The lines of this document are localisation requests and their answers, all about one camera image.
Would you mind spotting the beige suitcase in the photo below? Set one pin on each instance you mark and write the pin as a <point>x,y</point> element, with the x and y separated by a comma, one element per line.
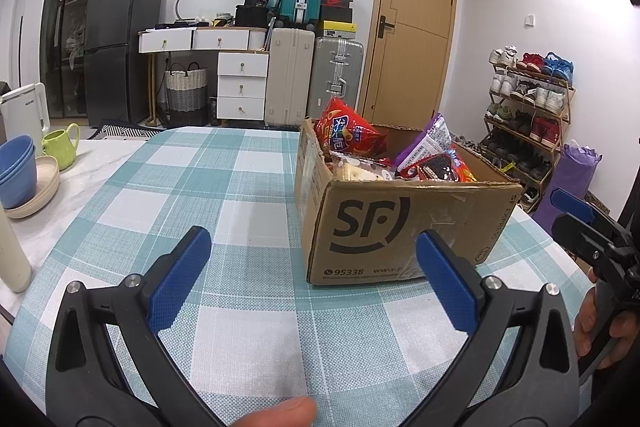
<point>290,77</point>

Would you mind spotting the red black shoe box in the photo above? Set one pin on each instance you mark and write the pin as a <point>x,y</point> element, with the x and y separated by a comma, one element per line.
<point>336,8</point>

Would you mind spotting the white light switch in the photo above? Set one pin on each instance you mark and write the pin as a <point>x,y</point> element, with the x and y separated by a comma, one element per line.
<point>529,20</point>

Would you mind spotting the red cone chips bag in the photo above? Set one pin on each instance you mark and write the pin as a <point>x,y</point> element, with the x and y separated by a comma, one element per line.
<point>345,127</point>

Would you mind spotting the white electric kettle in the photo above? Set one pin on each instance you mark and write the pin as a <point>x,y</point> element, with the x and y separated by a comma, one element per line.
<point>25,107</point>

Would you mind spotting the red snack packet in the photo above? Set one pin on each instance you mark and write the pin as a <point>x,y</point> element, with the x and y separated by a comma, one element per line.
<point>465,172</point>

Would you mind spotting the oval mirror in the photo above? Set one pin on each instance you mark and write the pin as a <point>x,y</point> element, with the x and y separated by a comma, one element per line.
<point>210,2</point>

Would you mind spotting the purple yoga mat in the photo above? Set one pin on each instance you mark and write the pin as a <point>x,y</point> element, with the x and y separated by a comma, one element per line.
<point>575,177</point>

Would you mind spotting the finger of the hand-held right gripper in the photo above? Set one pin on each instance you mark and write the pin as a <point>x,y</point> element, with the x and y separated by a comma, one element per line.
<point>572,204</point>
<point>580,239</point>

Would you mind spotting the green mug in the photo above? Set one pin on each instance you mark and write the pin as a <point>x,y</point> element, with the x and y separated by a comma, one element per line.
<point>60,147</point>

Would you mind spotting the silver suitcase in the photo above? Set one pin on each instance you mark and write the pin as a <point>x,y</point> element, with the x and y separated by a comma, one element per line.
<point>336,74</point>

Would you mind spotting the white drawer desk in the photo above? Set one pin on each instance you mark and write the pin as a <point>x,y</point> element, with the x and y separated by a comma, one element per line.
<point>242,74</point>

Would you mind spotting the person's right hand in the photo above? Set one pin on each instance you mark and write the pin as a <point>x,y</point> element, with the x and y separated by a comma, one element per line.
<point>585,327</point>

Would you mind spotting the wooden shoe rack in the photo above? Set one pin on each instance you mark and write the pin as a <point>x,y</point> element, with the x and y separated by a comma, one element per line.
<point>567,94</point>

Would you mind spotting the cream tumbler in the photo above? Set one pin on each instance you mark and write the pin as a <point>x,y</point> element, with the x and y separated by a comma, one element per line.
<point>10,252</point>

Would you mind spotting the dark glass cabinet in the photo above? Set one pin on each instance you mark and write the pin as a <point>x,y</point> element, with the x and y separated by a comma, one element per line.
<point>70,22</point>

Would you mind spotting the small cardboard carton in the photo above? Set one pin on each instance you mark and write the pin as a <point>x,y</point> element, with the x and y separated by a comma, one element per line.
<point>597,206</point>

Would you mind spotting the white wardrobe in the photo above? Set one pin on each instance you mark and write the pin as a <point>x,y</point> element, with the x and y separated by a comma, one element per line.
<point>20,37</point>

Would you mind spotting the person's left hand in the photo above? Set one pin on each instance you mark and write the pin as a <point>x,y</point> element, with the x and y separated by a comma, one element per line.
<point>285,412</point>

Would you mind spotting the purple snack packet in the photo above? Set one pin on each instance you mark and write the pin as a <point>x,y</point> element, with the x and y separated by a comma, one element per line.
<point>430,142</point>

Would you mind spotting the black storage box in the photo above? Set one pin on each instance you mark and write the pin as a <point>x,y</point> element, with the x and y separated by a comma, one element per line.
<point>252,14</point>

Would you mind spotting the black white patterned rug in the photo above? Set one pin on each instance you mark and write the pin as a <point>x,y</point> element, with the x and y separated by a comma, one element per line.
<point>125,132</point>

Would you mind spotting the brown cardboard box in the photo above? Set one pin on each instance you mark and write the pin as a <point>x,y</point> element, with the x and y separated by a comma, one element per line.
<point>400,217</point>

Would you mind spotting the dark grey fridge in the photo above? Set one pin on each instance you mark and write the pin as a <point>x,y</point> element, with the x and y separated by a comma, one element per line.
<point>125,37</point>

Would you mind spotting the yellow black shoe box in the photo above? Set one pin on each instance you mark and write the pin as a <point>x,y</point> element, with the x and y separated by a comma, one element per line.
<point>339,28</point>

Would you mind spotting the woven laundry basket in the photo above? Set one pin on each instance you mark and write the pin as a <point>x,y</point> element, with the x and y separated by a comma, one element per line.
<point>186,92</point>

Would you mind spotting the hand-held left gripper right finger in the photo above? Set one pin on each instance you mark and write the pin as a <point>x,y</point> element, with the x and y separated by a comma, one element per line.
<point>445,282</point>

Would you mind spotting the wooden door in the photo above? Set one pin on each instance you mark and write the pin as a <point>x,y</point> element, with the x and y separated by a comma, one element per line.
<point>415,22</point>

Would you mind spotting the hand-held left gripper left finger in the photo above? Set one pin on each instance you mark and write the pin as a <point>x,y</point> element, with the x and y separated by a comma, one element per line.
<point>180,277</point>

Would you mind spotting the beige plate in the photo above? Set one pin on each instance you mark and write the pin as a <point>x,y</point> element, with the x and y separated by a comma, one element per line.
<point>42,189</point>

